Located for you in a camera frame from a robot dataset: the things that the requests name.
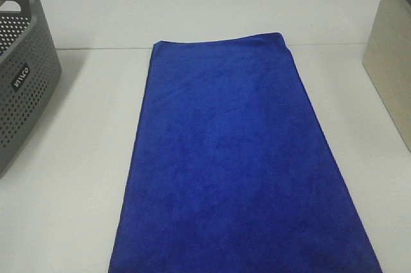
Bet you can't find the blue microfibre towel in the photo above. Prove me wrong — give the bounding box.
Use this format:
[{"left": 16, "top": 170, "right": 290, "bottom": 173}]
[{"left": 109, "top": 33, "right": 381, "bottom": 272}]

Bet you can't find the grey perforated plastic basket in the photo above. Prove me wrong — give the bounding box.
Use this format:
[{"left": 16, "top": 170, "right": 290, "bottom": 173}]
[{"left": 1, "top": 0, "right": 62, "bottom": 173}]

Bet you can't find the beige storage bin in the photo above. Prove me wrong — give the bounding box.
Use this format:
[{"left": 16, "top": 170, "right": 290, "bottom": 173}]
[{"left": 363, "top": 0, "right": 410, "bottom": 148}]

